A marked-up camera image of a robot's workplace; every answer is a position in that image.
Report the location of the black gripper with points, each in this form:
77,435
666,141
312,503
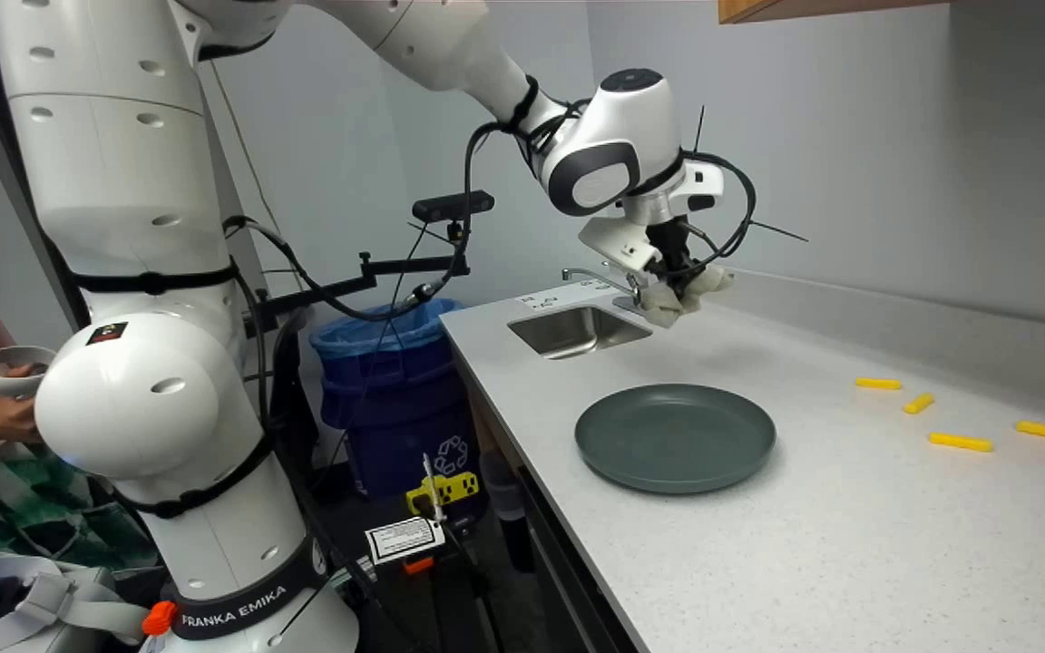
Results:
671,239

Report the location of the white VR controller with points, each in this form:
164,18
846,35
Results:
9,368

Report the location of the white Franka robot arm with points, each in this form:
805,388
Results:
126,400

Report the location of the operator hand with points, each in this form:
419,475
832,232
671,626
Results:
2,422

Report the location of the chrome faucet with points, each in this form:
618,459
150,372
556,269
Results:
600,279

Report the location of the steel sink basin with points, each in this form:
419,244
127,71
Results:
578,330

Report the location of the dark green plate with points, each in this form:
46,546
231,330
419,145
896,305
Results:
671,435

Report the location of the blue recycling bin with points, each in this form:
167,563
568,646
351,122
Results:
395,400

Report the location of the yellow black tag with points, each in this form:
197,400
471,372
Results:
445,495

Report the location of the white label box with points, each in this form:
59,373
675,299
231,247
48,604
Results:
403,542

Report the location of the orange knob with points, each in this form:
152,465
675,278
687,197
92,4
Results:
156,616

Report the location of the green patterned fabric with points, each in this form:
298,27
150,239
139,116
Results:
15,532

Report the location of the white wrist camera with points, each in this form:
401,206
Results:
614,239

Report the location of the black stereo camera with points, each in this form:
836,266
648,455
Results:
451,205

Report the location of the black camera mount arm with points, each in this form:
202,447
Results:
401,269

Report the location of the wooden wall cabinet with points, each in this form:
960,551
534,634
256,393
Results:
815,7

